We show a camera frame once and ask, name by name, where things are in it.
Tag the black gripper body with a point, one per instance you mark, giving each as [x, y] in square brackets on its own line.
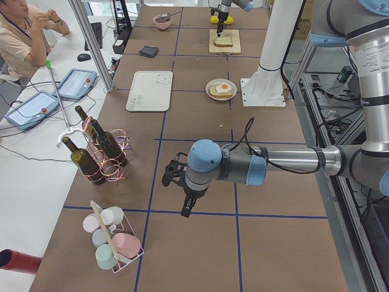
[192, 193]
[223, 16]

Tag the bread slice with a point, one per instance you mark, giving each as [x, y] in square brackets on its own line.
[212, 91]
[223, 41]

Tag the white bear tray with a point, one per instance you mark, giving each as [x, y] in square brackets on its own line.
[150, 91]

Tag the yellow lemon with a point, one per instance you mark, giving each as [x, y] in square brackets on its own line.
[215, 20]

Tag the wooden cutting board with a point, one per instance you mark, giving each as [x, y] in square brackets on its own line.
[234, 34]

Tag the metal scoop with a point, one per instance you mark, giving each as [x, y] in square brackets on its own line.
[170, 14]

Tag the pink bowl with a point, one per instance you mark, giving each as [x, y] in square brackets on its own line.
[162, 22]

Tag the fried egg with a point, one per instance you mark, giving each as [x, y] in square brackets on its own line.
[223, 88]

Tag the bread slice on plate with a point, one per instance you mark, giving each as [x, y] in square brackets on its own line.
[212, 91]

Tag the white round plate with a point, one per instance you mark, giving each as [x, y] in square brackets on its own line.
[219, 81]

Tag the white cup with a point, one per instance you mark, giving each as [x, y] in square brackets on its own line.
[112, 215]

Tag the grey folded cloth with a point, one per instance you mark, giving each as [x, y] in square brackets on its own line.
[149, 51]

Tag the cardboard box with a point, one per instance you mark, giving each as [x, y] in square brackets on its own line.
[304, 26]

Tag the grey cup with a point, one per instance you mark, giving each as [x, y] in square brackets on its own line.
[98, 238]

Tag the mint green cup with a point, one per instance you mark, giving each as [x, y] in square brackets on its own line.
[105, 257]

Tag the light pink cup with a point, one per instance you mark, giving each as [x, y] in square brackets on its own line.
[91, 223]

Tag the black box device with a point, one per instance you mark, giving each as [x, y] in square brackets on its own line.
[121, 42]

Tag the black keyboard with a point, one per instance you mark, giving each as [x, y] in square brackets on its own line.
[98, 33]

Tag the grabber stick with claw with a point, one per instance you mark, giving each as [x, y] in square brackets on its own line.
[69, 129]

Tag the black computer mouse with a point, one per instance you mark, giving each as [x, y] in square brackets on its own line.
[83, 57]

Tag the blue teach pendant tablet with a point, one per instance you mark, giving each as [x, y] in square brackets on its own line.
[76, 84]
[32, 111]

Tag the red cylinder tube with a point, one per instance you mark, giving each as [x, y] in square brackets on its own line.
[19, 262]

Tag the seated person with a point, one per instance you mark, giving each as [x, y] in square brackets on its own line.
[24, 46]

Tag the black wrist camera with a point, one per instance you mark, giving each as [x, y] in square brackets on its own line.
[175, 171]

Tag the white wire cup rack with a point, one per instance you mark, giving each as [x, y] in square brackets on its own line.
[112, 230]

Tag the copper wire bottle rack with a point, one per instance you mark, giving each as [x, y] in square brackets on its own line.
[110, 168]

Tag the aluminium frame post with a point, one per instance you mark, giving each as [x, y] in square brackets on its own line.
[86, 29]

